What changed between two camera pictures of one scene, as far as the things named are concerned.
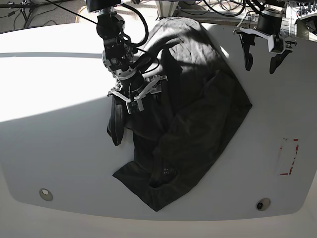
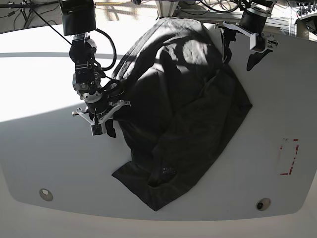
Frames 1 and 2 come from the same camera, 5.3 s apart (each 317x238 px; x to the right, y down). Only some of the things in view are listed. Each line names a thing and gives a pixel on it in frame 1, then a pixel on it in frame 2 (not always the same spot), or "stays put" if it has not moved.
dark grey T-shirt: (202, 100) stays put
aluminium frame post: (166, 8) stays put
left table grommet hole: (46, 195) stays put
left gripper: (134, 89) -> (97, 112)
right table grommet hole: (263, 204) stays put
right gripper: (269, 26) -> (252, 24)
